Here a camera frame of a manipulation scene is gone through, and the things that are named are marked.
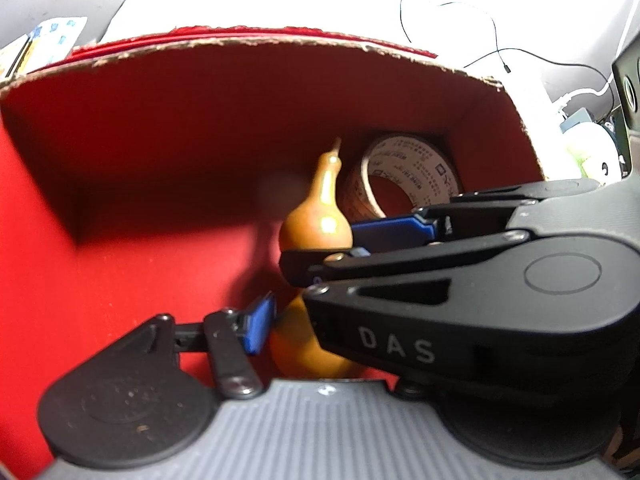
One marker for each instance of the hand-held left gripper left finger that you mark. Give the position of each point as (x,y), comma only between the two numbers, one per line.
(261,325)

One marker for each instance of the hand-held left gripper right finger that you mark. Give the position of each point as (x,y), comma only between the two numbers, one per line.
(411,389)

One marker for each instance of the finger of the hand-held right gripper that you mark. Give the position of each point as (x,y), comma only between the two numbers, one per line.
(310,266)
(390,232)

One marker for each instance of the orange-brown gourd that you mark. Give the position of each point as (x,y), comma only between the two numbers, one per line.
(320,200)

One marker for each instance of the red cardboard box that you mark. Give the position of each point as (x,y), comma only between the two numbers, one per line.
(150,160)

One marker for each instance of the printed packing tape roll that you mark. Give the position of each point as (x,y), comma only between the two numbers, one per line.
(400,155)

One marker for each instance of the pale green white object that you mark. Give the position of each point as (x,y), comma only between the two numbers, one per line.
(590,152)

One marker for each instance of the small grey blue box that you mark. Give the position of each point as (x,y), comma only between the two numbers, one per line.
(579,117)

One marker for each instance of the blue white printed packet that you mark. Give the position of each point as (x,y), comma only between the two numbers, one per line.
(55,37)

